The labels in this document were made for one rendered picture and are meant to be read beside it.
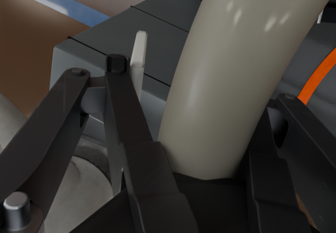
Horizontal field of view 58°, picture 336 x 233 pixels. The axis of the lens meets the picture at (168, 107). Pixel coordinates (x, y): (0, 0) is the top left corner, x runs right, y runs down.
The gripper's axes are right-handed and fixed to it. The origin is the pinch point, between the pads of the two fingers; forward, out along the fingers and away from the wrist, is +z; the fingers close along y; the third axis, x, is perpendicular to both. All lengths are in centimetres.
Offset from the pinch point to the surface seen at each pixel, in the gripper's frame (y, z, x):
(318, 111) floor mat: 77, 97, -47
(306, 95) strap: 70, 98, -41
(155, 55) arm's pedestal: 1, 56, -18
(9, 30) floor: -80, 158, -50
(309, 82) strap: 69, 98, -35
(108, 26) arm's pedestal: -13, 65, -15
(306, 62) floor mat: 65, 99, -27
